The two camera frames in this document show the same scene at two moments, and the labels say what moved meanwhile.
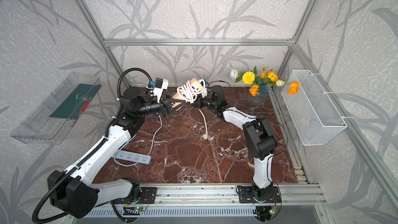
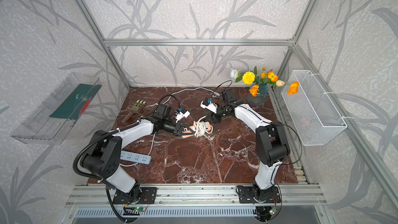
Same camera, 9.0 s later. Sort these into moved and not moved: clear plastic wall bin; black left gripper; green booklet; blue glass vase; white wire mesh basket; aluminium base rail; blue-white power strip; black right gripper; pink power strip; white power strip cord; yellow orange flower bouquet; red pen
Moved: white power strip cord; pink power strip; black right gripper; black left gripper
Not moved: blue glass vase; clear plastic wall bin; red pen; blue-white power strip; aluminium base rail; green booklet; yellow orange flower bouquet; white wire mesh basket
